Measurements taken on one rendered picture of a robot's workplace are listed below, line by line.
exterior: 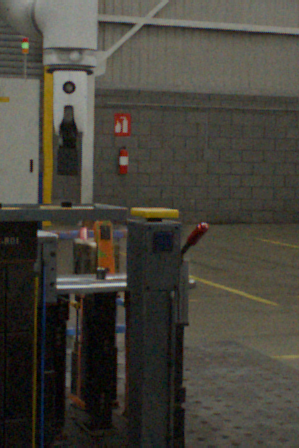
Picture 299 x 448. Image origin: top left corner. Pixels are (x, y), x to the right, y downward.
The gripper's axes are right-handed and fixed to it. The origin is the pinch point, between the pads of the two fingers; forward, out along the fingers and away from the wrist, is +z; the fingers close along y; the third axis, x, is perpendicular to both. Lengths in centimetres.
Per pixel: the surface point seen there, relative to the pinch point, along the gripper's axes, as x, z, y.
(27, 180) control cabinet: 54, 27, 833
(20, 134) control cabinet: 62, -21, 830
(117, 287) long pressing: -9.3, 22.7, 27.5
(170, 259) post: -16.7, 14.2, 0.9
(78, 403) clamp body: -2, 52, 53
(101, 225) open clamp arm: -7, 13, 51
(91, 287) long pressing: -4.4, 22.5, 25.7
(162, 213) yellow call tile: -15.2, 6.8, 0.8
